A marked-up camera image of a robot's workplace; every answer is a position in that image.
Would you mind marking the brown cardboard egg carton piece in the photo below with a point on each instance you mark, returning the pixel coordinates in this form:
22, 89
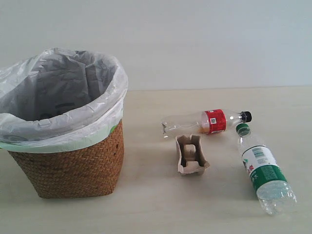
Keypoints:
191, 159

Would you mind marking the clear bottle red label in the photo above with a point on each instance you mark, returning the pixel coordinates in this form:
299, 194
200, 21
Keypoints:
203, 122

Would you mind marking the clear bottle green label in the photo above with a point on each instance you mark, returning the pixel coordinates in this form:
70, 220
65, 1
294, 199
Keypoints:
270, 185

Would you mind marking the woven brown wicker basket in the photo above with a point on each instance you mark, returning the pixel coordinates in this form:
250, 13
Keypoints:
89, 172

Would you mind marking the white plastic bin liner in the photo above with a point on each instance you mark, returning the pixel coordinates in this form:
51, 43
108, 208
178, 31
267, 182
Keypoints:
60, 101

